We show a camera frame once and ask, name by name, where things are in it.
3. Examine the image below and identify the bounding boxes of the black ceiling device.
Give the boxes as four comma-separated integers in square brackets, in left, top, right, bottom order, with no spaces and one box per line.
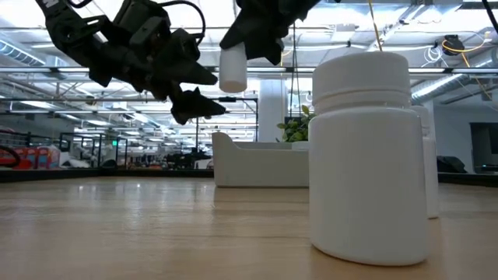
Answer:
[442,33,466,57]

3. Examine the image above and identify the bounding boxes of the light grey plastic basket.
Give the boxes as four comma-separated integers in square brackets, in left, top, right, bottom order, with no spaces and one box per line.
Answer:
[212,131,310,188]

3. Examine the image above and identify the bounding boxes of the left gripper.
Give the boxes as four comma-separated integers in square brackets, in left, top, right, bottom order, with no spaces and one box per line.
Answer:
[89,0,227,126]

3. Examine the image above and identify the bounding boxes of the thin black hanging cable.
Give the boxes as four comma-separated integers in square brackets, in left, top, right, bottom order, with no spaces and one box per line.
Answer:
[289,23,303,117]

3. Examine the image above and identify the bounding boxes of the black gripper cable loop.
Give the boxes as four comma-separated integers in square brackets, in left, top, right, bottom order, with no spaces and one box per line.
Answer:
[159,0,206,46]

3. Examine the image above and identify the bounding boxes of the red storage bins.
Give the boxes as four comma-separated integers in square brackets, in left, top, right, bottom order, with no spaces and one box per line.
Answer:
[0,145,61,170]

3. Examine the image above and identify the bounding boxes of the white pill bottle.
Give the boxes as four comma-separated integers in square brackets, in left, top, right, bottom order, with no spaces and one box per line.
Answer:
[410,104,440,219]
[309,51,429,267]
[219,41,248,93]

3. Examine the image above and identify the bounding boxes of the black bag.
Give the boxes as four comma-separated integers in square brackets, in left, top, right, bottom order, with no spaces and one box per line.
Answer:
[436,155,468,174]

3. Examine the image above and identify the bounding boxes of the black aluminium table frame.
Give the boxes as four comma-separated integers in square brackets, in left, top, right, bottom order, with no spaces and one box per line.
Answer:
[0,166,498,188]

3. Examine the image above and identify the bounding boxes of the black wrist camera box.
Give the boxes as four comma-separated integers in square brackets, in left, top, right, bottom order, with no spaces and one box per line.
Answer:
[132,15,172,51]

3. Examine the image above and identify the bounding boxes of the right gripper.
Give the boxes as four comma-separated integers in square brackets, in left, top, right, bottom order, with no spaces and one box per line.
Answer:
[219,0,322,65]

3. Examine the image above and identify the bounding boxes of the yellow hanging cable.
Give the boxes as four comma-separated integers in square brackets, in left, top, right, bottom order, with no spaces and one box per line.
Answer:
[367,0,384,52]

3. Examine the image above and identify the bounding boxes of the white building column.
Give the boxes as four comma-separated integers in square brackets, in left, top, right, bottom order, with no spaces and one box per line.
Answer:
[258,79,289,143]

